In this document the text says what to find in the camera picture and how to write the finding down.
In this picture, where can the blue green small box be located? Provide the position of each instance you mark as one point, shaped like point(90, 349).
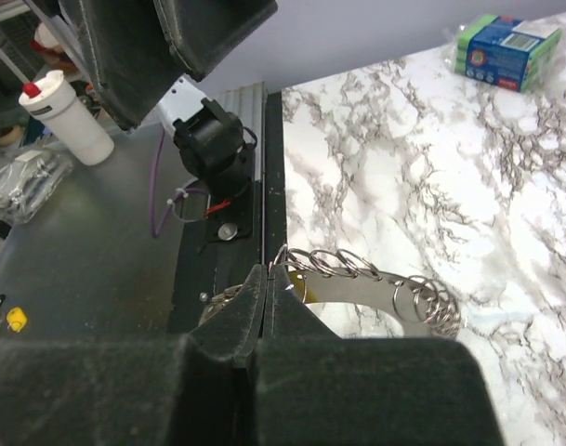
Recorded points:
point(513, 54)

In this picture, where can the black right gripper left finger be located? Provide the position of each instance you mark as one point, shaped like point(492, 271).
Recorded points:
point(165, 389)

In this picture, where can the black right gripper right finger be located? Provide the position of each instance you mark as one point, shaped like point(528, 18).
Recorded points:
point(370, 391)

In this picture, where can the yellow key tag with key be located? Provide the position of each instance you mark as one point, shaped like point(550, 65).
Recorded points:
point(300, 280)

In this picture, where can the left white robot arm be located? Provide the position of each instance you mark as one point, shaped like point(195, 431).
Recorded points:
point(134, 51)

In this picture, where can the white plastic bottle red cap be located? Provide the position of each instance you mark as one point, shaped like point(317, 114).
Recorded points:
point(53, 102)

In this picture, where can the clear plastic bag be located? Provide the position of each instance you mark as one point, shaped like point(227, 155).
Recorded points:
point(28, 181)

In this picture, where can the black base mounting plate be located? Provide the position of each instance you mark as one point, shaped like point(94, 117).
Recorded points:
point(244, 222)

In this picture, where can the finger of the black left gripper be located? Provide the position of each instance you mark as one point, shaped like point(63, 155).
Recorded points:
point(125, 55)
point(201, 33)

